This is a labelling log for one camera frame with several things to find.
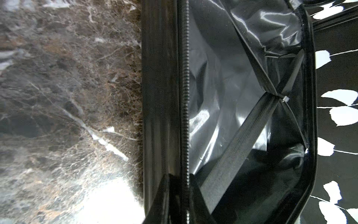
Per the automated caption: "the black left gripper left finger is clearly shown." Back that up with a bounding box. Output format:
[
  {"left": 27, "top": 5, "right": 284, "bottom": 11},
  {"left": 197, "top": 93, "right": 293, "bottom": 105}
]
[{"left": 142, "top": 174, "right": 170, "bottom": 224}]

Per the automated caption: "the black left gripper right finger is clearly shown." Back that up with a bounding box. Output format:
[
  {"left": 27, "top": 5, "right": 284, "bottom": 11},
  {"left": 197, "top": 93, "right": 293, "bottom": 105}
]
[{"left": 189, "top": 174, "right": 216, "bottom": 224}]

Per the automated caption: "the black hard-shell suitcase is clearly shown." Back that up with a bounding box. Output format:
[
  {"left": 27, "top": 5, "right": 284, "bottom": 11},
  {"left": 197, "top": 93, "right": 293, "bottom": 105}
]
[{"left": 141, "top": 1, "right": 318, "bottom": 224}]

